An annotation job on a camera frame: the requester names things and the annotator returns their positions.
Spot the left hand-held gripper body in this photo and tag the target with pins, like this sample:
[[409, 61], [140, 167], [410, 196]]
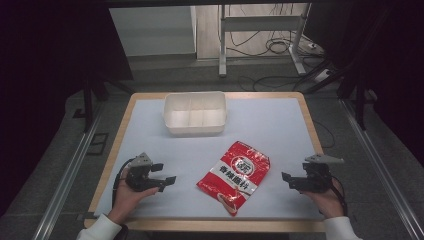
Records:
[[139, 173]]

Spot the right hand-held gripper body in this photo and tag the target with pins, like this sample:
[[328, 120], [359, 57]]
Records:
[[316, 175]]

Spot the person's left hand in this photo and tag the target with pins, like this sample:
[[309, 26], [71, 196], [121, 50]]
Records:
[[128, 200]]

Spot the person's right hand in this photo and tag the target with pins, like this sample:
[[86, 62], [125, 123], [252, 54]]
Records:
[[328, 201]]

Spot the red seasoning packet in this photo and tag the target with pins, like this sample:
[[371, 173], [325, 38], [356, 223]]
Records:
[[235, 176]]

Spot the white table mat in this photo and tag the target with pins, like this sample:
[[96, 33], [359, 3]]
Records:
[[260, 126]]

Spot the white divided plastic container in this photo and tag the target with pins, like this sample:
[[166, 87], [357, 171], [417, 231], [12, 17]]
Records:
[[195, 113]]

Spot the black metal stand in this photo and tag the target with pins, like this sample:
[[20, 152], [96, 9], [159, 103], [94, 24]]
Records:
[[89, 100], [360, 103]]

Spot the white power strip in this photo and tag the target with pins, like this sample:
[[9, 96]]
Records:
[[322, 75]]

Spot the dark curtain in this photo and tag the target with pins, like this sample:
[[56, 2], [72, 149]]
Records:
[[50, 66], [383, 60]]

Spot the white cabinet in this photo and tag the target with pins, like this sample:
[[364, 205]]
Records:
[[153, 30]]

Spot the black floor frame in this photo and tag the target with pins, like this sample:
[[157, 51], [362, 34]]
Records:
[[97, 143]]

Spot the aluminium rail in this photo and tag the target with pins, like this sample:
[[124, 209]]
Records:
[[381, 166], [65, 183]]

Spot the white metal desk frame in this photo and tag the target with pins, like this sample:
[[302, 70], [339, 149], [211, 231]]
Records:
[[263, 25]]

